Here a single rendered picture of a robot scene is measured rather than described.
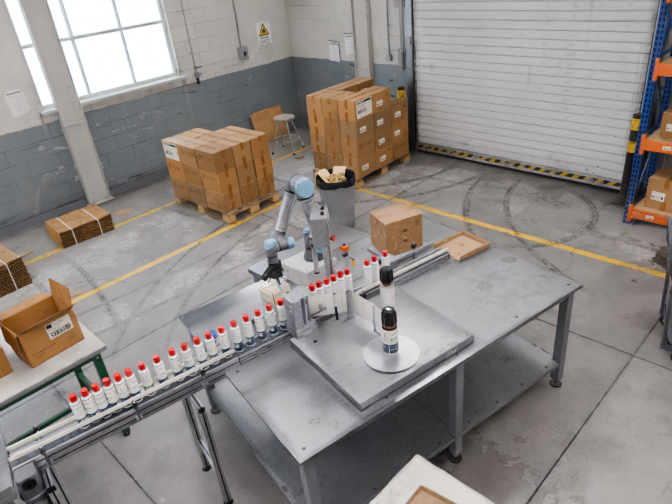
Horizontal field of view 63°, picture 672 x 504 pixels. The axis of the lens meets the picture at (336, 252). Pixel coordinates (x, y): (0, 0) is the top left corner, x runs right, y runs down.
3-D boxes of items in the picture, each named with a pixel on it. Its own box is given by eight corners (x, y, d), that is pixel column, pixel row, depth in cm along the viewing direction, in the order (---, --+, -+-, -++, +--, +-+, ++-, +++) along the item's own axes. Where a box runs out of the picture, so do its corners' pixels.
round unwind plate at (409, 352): (387, 382, 278) (387, 380, 277) (351, 352, 301) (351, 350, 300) (432, 355, 292) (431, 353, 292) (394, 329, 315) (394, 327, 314)
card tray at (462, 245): (460, 261, 381) (460, 256, 379) (433, 248, 400) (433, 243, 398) (489, 246, 395) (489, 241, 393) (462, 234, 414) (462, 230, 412)
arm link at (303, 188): (325, 242, 376) (302, 171, 350) (335, 250, 364) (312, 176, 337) (310, 250, 373) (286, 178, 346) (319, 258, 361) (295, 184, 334)
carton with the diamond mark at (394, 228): (386, 258, 391) (384, 224, 378) (371, 244, 411) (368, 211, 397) (423, 246, 400) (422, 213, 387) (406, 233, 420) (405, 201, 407)
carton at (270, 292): (272, 304, 358) (270, 295, 354) (261, 298, 366) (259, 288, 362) (290, 293, 367) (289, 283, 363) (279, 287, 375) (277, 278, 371)
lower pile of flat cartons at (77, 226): (63, 249, 648) (57, 233, 638) (48, 236, 684) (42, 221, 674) (116, 229, 684) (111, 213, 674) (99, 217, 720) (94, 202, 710)
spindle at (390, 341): (390, 360, 291) (387, 316, 276) (379, 351, 297) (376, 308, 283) (402, 352, 295) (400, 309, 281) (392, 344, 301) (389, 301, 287)
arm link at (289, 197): (285, 168, 356) (266, 239, 368) (291, 172, 347) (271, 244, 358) (301, 172, 362) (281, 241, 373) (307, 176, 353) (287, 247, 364)
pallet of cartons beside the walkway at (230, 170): (280, 200, 712) (270, 133, 668) (229, 225, 661) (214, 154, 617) (224, 182, 787) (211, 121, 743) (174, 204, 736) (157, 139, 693)
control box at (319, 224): (313, 248, 323) (309, 219, 314) (314, 235, 338) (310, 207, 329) (330, 247, 323) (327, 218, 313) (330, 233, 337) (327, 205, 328)
